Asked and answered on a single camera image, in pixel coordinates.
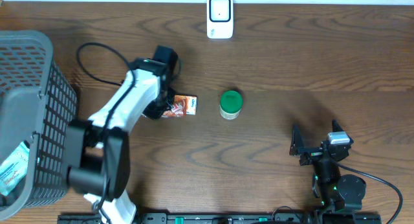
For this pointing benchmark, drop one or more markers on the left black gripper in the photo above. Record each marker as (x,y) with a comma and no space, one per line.
(154,111)

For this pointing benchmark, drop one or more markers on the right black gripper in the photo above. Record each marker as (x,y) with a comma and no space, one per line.
(297,147)

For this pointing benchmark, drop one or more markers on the orange tissue pack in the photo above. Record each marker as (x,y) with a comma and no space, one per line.
(182,105)

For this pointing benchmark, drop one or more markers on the green lid seasoning jar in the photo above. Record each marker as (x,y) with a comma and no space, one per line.
(231,104)

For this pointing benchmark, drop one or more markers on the teal wet wipes pack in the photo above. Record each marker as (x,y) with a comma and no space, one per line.
(14,168)

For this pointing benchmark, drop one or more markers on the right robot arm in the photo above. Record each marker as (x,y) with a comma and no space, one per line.
(341,195)

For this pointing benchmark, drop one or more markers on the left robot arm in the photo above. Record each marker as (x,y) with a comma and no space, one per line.
(96,161)

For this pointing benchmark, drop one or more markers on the white barcode scanner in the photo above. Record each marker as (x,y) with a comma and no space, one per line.
(219,19)

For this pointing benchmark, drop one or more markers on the grey plastic mesh basket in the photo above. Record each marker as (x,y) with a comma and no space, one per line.
(37,103)

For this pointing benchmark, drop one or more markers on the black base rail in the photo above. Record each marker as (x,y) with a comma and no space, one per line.
(279,217)

